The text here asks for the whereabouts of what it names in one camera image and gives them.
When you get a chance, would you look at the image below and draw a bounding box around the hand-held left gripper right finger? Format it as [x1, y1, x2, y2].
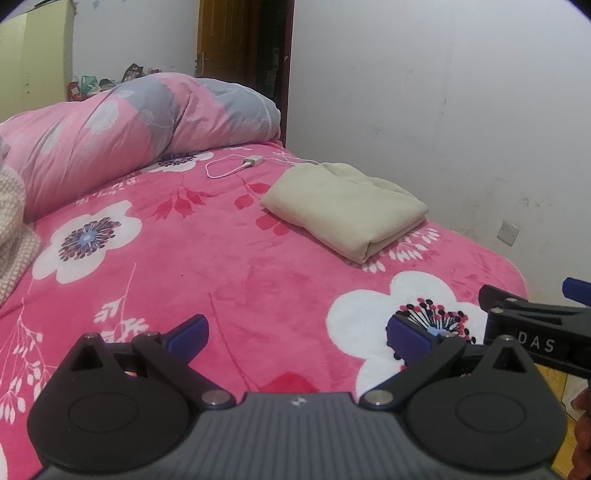
[360, 315, 532, 412]

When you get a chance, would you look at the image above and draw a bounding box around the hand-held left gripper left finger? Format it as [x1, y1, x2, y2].
[68, 314, 237, 412]

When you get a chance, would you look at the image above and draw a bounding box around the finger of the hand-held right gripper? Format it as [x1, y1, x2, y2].
[561, 276, 591, 310]
[478, 284, 591, 325]

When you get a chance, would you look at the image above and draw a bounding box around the beige zip jacket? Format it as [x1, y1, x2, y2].
[259, 161, 431, 266]

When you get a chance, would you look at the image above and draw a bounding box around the person's right hand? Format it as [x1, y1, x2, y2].
[571, 384, 591, 468]

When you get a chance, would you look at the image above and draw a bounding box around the pink floral blanket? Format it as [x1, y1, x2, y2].
[0, 140, 530, 463]

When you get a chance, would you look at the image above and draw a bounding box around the houndstooth knit sweater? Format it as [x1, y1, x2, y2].
[0, 165, 43, 306]

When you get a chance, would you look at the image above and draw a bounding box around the pink grey floral duvet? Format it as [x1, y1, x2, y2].
[0, 72, 283, 224]

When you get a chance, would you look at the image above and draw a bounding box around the pile of snack packets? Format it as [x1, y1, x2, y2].
[66, 61, 163, 103]

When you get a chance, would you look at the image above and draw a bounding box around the wooden door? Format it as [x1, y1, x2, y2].
[195, 0, 297, 145]

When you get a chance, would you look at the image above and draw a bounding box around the yellow-green wardrobe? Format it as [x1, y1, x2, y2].
[0, 0, 76, 124]

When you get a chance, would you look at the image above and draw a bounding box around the white wall socket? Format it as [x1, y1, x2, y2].
[497, 220, 521, 247]

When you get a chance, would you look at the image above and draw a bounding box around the white charger with cable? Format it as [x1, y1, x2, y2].
[204, 155, 325, 181]

